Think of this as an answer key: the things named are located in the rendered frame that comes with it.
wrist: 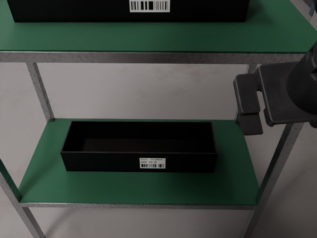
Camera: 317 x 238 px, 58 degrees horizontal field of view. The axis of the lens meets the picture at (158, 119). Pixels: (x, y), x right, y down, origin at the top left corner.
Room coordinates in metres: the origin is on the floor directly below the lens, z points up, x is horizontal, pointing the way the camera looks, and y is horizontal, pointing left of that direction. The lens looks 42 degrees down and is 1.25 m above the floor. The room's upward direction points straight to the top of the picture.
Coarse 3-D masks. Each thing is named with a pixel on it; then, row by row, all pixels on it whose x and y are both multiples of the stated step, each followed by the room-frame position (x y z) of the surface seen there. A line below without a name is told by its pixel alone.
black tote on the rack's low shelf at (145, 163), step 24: (72, 120) 0.85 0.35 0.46; (72, 144) 0.79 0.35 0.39; (96, 144) 0.81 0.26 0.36; (120, 144) 0.81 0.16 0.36; (144, 144) 0.81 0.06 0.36; (168, 144) 0.81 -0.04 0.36; (192, 144) 0.81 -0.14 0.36; (72, 168) 0.68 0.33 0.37; (96, 168) 0.68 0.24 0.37; (120, 168) 0.68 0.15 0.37; (144, 168) 0.68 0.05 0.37; (168, 168) 0.68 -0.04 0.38; (192, 168) 0.68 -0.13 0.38
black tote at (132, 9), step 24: (24, 0) 0.68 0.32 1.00; (48, 0) 0.68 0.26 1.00; (72, 0) 0.68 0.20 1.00; (96, 0) 0.68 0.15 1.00; (120, 0) 0.68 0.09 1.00; (144, 0) 0.68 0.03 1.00; (168, 0) 0.68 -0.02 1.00; (192, 0) 0.69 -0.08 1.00; (216, 0) 0.69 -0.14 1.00; (240, 0) 0.69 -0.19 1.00
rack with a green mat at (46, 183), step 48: (0, 0) 0.83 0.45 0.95; (288, 0) 0.83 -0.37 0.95; (0, 48) 0.55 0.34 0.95; (48, 48) 0.55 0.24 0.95; (96, 48) 0.55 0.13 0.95; (144, 48) 0.55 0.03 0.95; (192, 48) 0.55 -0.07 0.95; (240, 48) 0.55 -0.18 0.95; (288, 48) 0.56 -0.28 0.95; (48, 144) 0.82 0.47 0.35; (240, 144) 0.83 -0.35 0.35; (288, 144) 0.54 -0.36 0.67; (48, 192) 0.59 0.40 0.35; (96, 192) 0.59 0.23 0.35; (144, 192) 0.59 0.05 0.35; (192, 192) 0.59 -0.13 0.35; (240, 192) 0.59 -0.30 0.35
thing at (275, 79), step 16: (272, 64) 0.26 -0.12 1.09; (288, 64) 0.26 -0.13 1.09; (304, 64) 0.22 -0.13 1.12; (272, 80) 0.24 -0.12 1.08; (288, 80) 0.24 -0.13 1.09; (304, 80) 0.21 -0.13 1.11; (272, 96) 0.23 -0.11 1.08; (288, 96) 0.22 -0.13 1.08; (304, 96) 0.21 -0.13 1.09; (272, 112) 0.21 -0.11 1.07; (288, 112) 0.21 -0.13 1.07; (304, 112) 0.21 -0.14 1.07
